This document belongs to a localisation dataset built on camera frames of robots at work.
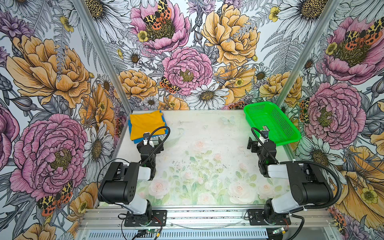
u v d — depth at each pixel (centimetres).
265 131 80
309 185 46
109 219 75
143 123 106
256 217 74
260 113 118
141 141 85
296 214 62
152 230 71
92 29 78
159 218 74
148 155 69
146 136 78
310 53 88
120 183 46
